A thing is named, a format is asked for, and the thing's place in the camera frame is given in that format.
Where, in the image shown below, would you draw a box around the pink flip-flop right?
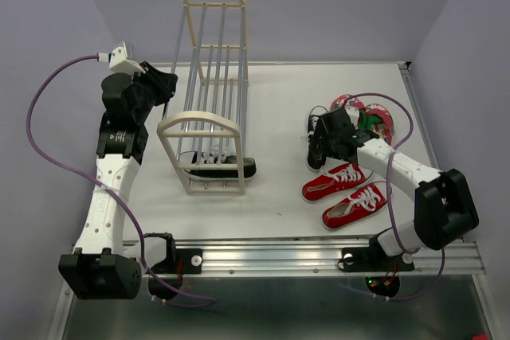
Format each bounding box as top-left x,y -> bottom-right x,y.
358,104 -> 394,146

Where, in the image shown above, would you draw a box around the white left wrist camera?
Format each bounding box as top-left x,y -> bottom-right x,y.
98,41 -> 144,76

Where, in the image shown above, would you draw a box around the red sneaker lower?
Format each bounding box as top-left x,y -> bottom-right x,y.
322,183 -> 387,229

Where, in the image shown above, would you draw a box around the black sneaker white laces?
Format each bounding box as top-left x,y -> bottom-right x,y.
184,146 -> 239,181

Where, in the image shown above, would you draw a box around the red sneaker upper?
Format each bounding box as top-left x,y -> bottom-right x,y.
301,162 -> 372,202

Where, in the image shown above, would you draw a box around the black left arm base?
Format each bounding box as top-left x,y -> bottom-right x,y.
143,233 -> 203,290

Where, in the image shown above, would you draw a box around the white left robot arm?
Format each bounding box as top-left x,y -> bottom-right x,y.
58,61 -> 178,299

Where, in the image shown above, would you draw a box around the pink flip-flop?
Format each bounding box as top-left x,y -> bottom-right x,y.
329,94 -> 365,119
358,104 -> 394,146

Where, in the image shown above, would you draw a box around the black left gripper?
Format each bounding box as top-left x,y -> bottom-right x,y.
128,61 -> 179,123

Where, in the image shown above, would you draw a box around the beige chrome shoe shelf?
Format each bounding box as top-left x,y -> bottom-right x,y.
157,0 -> 256,195

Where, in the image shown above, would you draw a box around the pink flip-flop left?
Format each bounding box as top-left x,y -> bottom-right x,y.
329,94 -> 365,119

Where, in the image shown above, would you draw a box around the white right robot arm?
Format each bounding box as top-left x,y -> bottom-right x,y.
308,108 -> 479,268

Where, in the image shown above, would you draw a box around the aluminium mounting rail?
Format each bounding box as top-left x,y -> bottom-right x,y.
176,238 -> 485,279

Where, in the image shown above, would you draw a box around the red sneaker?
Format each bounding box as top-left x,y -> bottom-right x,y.
301,162 -> 372,202
322,183 -> 387,229

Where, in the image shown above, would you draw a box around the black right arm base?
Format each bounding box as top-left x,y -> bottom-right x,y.
336,247 -> 415,299

